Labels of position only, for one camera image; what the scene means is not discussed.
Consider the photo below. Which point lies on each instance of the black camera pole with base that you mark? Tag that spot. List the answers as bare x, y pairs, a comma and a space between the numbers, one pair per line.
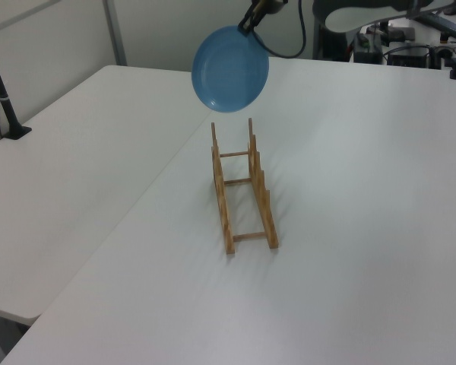
2, 95

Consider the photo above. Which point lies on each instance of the grey aluminium frame post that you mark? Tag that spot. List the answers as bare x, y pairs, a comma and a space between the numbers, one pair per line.
116, 30

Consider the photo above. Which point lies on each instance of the wooden plate rack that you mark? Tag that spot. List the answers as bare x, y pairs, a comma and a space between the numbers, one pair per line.
228, 228

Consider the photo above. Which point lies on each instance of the teal metal beam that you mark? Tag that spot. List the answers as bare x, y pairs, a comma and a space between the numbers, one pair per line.
441, 23

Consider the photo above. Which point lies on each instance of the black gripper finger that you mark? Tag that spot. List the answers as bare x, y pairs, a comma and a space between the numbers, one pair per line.
247, 21
270, 4

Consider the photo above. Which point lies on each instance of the blue round plate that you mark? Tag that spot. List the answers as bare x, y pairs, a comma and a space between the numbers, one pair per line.
230, 68

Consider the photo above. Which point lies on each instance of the white curved board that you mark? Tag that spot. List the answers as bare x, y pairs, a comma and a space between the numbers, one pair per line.
357, 15

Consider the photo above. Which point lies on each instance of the black equipment box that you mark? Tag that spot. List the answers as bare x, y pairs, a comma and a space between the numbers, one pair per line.
410, 57

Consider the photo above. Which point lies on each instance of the black device with green light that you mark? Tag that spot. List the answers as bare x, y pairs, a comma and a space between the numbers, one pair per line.
368, 47

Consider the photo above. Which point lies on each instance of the grey cabinet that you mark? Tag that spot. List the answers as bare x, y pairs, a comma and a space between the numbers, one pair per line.
330, 42

